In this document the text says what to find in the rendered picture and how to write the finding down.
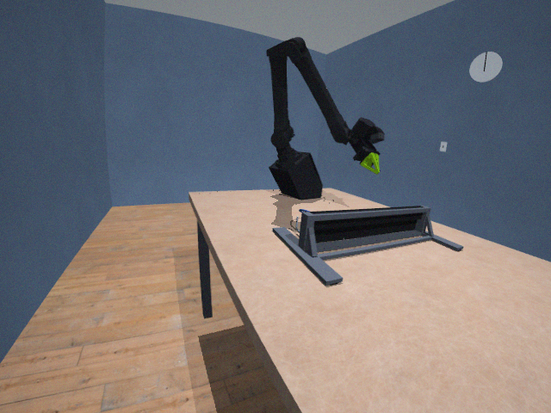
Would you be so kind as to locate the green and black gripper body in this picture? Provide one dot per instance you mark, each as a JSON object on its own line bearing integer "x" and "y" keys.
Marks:
{"x": 360, "y": 154}

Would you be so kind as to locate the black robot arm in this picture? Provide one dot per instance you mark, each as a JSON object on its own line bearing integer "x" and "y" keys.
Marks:
{"x": 364, "y": 132}

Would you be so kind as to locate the grey patch panel rack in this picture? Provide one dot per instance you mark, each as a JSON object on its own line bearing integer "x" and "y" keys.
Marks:
{"x": 385, "y": 220}

